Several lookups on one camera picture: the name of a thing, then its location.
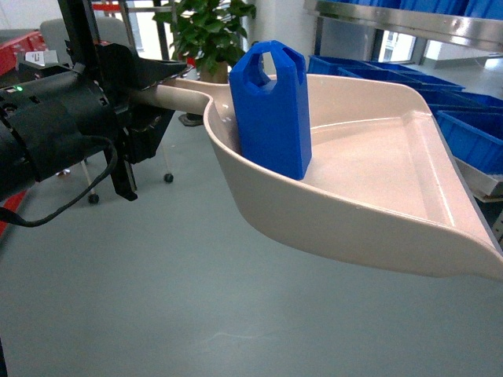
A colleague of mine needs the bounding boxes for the grey office chair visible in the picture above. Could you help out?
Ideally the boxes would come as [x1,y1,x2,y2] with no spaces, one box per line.
[65,16,152,197]

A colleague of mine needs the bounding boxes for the beige plastic dustpan tray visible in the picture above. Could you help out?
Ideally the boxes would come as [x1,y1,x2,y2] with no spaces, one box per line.
[133,75,502,280]

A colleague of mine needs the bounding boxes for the black cable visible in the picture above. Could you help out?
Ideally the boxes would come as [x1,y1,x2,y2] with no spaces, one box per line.
[0,135,119,229]

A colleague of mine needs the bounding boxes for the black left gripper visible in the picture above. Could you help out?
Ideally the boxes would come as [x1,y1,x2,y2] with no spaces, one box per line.
[15,43,188,200]

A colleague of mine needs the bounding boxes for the green potted plant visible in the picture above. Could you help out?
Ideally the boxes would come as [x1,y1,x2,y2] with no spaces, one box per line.
[152,0,257,128]

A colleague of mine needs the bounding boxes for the blue bin on rack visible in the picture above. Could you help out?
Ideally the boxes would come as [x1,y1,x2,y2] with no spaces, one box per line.
[436,111,502,174]
[307,55,376,75]

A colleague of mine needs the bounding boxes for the blue plastic part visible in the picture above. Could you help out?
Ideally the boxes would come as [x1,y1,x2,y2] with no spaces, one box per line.
[229,40,312,180]

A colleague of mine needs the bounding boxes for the steel shelf rack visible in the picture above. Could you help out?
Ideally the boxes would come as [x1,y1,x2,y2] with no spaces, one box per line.
[303,0,503,244]

